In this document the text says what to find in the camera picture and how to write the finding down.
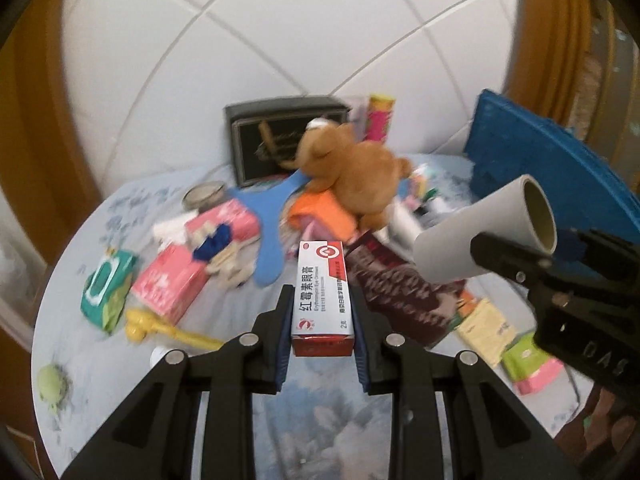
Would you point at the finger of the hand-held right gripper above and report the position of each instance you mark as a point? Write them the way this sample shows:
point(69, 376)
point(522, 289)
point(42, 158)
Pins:
point(605, 255)
point(505, 255)

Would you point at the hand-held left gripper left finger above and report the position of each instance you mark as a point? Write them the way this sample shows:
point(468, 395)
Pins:
point(284, 360)

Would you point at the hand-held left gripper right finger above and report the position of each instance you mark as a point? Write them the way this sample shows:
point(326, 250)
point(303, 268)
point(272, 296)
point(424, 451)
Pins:
point(361, 360)

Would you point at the white paper roll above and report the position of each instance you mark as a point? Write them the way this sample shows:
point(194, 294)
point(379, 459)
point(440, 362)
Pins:
point(460, 240)

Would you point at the red white ointment box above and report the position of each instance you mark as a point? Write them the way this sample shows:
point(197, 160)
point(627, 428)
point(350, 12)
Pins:
point(322, 300)

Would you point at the blue plastic crate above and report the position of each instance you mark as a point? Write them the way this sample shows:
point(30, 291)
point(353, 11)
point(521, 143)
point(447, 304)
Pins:
point(525, 150)

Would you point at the orange green packet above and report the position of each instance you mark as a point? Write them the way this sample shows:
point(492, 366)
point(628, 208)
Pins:
point(465, 305)

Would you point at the green pink packet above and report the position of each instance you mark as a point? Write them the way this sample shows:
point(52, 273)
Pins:
point(530, 365)

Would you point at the pale yellow packet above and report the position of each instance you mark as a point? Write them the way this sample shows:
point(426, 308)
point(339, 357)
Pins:
point(487, 332)

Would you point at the dark brown printed packet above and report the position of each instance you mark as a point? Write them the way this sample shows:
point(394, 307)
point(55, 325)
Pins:
point(400, 290)

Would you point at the white tube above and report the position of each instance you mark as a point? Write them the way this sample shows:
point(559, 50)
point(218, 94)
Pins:
point(405, 222)

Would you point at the clear wrapped colourful packet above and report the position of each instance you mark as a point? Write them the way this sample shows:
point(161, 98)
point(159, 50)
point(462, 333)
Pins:
point(422, 185)

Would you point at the blue plastic paddle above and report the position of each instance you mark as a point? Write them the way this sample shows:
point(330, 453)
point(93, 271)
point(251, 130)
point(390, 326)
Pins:
point(270, 240)

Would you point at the white plastic jar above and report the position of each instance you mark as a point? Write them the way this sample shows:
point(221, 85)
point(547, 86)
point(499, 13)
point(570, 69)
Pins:
point(158, 356)

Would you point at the pink tissue pack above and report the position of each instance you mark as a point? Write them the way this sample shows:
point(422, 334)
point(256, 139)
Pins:
point(170, 280)

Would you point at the yellow toy hammer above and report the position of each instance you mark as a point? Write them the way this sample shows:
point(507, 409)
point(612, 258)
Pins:
point(145, 325)

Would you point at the orange cloth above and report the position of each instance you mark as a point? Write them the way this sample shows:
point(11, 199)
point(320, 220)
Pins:
point(320, 210)

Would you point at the brown teddy bear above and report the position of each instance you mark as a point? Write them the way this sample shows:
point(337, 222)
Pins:
point(360, 175)

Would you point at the white crumpled tissue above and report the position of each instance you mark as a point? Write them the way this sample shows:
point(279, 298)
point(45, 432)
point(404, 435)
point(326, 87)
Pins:
point(170, 230)

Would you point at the round metal tin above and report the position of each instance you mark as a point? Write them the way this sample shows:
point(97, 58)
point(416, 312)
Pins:
point(202, 195)

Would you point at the yellow pink can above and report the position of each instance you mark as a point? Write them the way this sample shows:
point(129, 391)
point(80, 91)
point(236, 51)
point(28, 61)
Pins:
point(380, 115)

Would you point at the green wet wipes pack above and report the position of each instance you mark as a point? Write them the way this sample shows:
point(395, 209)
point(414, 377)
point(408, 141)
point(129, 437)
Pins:
point(107, 290)

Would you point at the black framed picture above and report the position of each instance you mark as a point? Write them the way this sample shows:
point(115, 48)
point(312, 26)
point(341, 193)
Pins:
point(260, 145)

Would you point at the small green ball toy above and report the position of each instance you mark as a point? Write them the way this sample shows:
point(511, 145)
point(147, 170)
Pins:
point(51, 382)

